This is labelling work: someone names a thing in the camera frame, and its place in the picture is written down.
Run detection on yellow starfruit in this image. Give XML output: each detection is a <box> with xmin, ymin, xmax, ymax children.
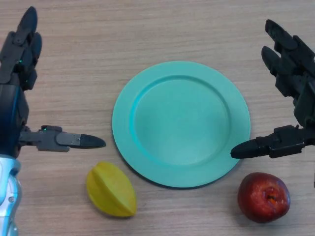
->
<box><xmin>86</xmin><ymin>161</ymin><xmax>137</xmax><ymax>217</ymax></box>

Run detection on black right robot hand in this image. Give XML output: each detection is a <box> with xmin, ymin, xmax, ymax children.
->
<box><xmin>230</xmin><ymin>19</ymin><xmax>315</xmax><ymax>160</ymax></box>

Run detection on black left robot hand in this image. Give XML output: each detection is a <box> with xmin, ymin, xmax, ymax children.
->
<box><xmin>0</xmin><ymin>6</ymin><xmax>107</xmax><ymax>158</ymax></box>

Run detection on red apple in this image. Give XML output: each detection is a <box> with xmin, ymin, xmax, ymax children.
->
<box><xmin>237</xmin><ymin>172</ymin><xmax>291</xmax><ymax>224</ymax></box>

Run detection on green round plate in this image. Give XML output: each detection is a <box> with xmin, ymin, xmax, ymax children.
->
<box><xmin>112</xmin><ymin>60</ymin><xmax>251</xmax><ymax>189</ymax></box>

